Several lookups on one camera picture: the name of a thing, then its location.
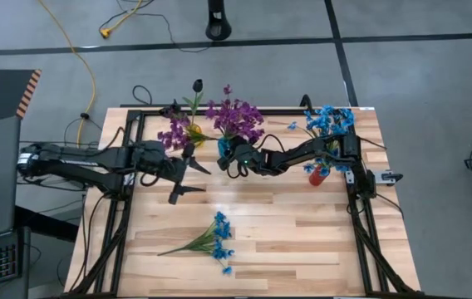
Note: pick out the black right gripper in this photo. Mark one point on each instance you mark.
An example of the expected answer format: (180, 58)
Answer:
(248, 155)

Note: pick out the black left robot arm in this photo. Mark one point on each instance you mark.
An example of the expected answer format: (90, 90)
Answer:
(86, 160)

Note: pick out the purple artificial flower bunch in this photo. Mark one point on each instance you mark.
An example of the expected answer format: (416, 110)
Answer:
(173, 135)
(236, 118)

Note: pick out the black aluminium table frame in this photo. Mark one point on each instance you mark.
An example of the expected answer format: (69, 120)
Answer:
(281, 111)

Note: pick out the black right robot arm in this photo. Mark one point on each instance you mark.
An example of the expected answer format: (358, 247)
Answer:
(302, 153)

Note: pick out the black artificial tulip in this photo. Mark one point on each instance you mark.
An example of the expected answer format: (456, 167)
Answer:
(197, 86)
(173, 114)
(163, 111)

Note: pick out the black clamp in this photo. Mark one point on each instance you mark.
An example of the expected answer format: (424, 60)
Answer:
(306, 101)
(175, 103)

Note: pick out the red glass vase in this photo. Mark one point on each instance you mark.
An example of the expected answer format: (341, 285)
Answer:
(316, 177)

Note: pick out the black round stand base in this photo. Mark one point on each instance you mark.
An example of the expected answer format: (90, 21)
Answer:
(216, 5)

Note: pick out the grey bracket with black tip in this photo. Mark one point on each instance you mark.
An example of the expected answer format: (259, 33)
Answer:
(385, 176)

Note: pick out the blue glass vase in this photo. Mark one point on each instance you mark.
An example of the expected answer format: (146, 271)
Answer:
(222, 147)

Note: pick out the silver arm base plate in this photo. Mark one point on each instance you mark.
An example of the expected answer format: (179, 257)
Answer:
(350, 176)

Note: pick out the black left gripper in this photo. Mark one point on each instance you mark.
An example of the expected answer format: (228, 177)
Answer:
(157, 162)

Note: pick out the blue artificial flower bunch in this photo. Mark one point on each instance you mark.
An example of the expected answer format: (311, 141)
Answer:
(323, 120)
(203, 245)
(323, 170)

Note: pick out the yellow glass vase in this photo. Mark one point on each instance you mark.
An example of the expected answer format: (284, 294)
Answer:
(198, 132)

